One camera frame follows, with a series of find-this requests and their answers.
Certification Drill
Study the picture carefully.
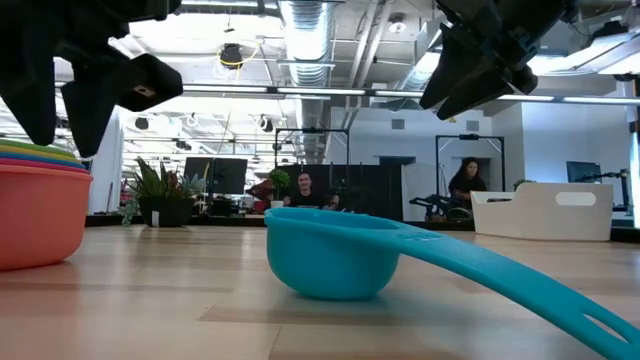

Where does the black room partition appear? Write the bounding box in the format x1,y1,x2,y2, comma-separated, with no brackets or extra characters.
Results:
248,163,404,223

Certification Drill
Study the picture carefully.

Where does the round ceiling fixture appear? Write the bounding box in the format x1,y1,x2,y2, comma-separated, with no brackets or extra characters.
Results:
387,13,409,35

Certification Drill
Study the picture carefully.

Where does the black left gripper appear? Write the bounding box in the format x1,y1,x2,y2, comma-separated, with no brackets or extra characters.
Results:
0,0,184,159

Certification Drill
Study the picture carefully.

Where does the orange measuring cup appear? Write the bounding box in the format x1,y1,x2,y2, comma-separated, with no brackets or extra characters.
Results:
0,163,94,272

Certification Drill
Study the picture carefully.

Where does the leafy plant in black pot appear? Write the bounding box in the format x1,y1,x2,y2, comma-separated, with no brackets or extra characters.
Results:
119,157,209,229

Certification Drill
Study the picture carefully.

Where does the black computer monitor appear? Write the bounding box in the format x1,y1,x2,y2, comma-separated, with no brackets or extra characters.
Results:
212,157,249,196
183,157,215,195

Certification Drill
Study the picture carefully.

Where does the white plastic basket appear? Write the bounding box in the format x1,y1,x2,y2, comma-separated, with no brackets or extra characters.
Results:
469,182,615,242

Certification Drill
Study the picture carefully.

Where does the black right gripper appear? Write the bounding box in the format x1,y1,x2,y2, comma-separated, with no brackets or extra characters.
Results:
419,0,576,121

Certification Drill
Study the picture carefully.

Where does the black overhead camera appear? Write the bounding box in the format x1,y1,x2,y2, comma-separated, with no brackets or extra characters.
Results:
219,43,245,70

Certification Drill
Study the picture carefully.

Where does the silver ventilation duct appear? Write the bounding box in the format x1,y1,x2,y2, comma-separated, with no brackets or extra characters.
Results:
277,0,335,164

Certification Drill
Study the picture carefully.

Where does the small tree in white pot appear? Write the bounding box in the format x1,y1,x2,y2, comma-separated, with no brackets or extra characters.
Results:
264,168,291,210

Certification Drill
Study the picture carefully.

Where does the black metal frame stand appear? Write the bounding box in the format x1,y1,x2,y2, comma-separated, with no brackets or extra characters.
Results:
434,133,505,191

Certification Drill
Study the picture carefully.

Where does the teal measuring cup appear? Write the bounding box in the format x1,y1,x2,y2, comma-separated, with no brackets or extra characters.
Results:
263,207,640,360

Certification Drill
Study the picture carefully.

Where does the long ceiling light bar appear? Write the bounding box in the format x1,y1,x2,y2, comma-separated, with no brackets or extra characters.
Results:
182,83,640,106

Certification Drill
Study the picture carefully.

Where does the person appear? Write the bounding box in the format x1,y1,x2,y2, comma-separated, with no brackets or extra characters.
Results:
283,172,340,211
447,157,488,211

